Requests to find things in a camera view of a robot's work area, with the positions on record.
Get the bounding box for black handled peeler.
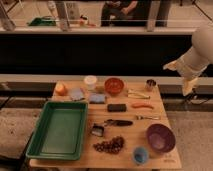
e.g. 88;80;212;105
104;119;133;127

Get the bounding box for blue cup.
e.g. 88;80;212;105
133;147;149;165

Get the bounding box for green background tray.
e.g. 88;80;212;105
28;17;56;26

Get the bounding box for blue cloth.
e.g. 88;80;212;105
69;88;84;101

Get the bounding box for purple bowl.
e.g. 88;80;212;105
146;124;176;153

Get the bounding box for metal cup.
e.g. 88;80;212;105
145;79;156;91

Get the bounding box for black rectangular block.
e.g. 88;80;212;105
107;104;127;112

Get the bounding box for orange fruit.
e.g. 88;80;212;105
55;83;67;96

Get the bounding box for seated person in background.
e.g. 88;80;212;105
101;0;151;27

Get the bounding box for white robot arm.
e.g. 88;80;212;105
163;25;213;96

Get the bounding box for wooden table board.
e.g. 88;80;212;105
29;89;182;169

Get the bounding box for metal tongs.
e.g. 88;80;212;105
127;89;149;99

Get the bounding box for silver fork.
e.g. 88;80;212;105
136;115;160;120

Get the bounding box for bunch of dark grapes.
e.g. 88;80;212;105
93;136;125;154

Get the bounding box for green plastic tray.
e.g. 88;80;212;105
26;101;88;161

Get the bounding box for blue sponge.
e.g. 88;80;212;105
89;94;106;104

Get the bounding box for red bowl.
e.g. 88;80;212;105
104;77;124;95

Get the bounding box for orange carrot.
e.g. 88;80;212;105
131;103;154;109

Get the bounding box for white cup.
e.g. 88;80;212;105
84;75;97;90

